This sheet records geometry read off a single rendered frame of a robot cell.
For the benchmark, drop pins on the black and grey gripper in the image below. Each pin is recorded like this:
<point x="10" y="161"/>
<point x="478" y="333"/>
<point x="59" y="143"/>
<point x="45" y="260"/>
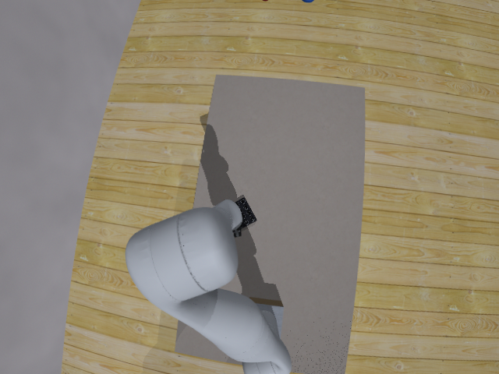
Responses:
<point x="237" y="232"/>

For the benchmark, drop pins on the black knob box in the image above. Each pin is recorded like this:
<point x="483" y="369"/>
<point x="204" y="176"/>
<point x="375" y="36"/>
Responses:
<point x="248" y="216"/>

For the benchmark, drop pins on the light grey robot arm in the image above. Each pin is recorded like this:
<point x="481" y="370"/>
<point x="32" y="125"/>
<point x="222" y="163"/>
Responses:
<point x="195" y="252"/>

